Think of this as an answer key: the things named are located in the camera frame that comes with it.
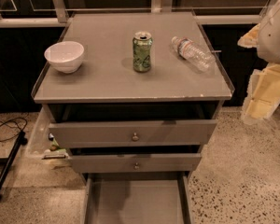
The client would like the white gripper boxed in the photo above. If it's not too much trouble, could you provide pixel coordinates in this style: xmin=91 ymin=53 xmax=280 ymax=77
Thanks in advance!
xmin=237 ymin=0 xmax=280 ymax=122

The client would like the green soda can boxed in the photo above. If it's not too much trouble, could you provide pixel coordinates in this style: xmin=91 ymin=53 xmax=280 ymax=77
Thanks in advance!
xmin=133 ymin=31 xmax=153 ymax=73

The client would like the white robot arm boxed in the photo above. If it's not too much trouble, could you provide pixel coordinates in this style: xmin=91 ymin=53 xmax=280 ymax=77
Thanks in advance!
xmin=238 ymin=0 xmax=280 ymax=124

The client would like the grey drawer cabinet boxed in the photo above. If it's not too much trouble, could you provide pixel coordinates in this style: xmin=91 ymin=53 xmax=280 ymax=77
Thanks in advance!
xmin=31 ymin=11 xmax=236 ymax=224

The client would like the grey middle drawer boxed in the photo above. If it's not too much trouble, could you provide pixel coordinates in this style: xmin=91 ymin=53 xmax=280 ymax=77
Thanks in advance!
xmin=70 ymin=147 xmax=202 ymax=174

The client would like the grey drawer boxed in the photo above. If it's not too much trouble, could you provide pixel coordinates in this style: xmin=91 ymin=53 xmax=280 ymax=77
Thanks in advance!
xmin=49 ymin=102 xmax=217 ymax=148
xmin=81 ymin=172 xmax=194 ymax=224
xmin=70 ymin=147 xmax=202 ymax=174

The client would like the grey bottom drawer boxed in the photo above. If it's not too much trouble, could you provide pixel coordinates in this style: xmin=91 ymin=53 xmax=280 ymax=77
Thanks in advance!
xmin=81 ymin=172 xmax=194 ymax=224

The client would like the grey top drawer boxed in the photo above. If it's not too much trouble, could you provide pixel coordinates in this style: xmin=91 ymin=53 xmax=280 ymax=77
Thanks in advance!
xmin=49 ymin=102 xmax=217 ymax=148

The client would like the clear plastic water bottle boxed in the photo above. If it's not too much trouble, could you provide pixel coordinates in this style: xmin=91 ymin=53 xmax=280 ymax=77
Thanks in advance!
xmin=172 ymin=36 xmax=216 ymax=72

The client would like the white ceramic bowl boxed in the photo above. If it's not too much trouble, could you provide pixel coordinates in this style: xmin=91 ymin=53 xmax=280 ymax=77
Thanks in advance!
xmin=44 ymin=41 xmax=85 ymax=74

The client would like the clear plastic side bin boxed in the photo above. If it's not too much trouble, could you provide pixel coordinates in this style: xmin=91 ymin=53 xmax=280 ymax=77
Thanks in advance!
xmin=25 ymin=110 xmax=67 ymax=160

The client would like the black metal floor bar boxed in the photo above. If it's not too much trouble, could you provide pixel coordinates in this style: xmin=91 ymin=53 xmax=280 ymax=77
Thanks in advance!
xmin=0 ymin=131 xmax=28 ymax=199

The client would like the metal railing frame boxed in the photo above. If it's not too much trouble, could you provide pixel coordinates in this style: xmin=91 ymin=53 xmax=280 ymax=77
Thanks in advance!
xmin=0 ymin=0 xmax=277 ymax=28

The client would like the black cable on floor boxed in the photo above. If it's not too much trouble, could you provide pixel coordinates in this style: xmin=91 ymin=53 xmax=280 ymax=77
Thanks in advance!
xmin=0 ymin=114 xmax=29 ymax=143

